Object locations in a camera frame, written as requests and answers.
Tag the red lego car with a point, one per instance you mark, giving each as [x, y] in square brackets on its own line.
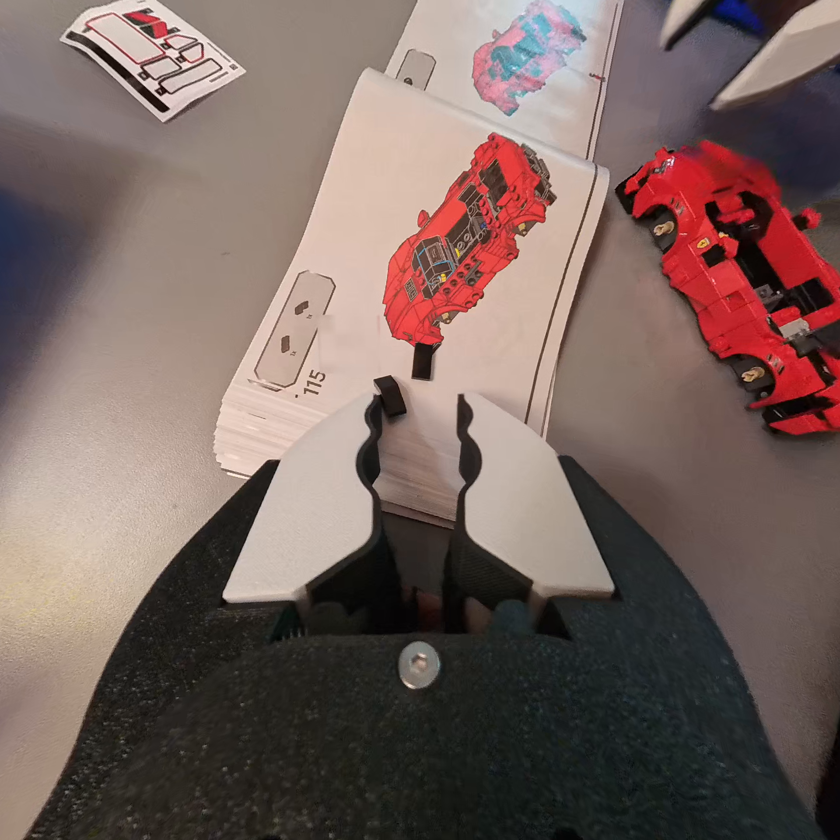
[722, 262]

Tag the lego sticker sheet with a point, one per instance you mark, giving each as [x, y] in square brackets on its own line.
[131, 46]

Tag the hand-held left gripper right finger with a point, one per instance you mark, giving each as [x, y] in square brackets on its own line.
[525, 512]

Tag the blue plastic bin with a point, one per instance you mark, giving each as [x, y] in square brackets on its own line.
[738, 14]

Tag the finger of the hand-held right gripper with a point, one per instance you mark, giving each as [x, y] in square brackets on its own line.
[787, 59]
[689, 16]

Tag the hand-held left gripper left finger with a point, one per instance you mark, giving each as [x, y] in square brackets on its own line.
[308, 512]

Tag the small black lego piece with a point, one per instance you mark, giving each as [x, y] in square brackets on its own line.
[423, 362]
[390, 397]

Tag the lego instruction booklet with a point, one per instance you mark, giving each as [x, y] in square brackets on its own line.
[394, 164]

